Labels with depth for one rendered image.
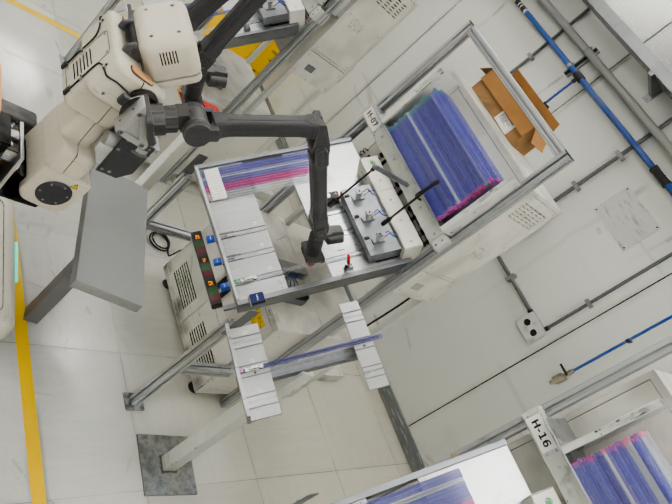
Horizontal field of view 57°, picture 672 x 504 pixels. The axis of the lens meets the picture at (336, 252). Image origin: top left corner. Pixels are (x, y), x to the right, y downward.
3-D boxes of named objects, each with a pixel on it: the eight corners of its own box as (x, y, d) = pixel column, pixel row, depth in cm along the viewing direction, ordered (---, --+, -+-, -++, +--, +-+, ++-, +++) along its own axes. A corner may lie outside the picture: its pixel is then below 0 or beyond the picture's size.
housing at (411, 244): (398, 268, 249) (405, 249, 238) (354, 179, 273) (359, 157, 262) (415, 264, 252) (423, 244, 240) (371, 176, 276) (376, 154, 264)
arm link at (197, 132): (330, 105, 184) (340, 126, 178) (319, 140, 194) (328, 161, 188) (178, 100, 167) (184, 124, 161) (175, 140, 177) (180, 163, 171)
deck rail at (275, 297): (238, 313, 228) (237, 305, 223) (236, 309, 229) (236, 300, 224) (409, 269, 249) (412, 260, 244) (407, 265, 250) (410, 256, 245)
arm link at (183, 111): (169, 104, 165) (171, 116, 161) (207, 102, 168) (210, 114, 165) (169, 131, 171) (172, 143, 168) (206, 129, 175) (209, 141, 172)
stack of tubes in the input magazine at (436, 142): (438, 221, 232) (496, 178, 221) (386, 128, 257) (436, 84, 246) (453, 229, 242) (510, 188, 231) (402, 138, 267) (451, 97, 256)
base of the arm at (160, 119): (141, 92, 162) (147, 122, 156) (172, 91, 165) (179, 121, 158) (143, 118, 169) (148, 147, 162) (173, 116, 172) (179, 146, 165)
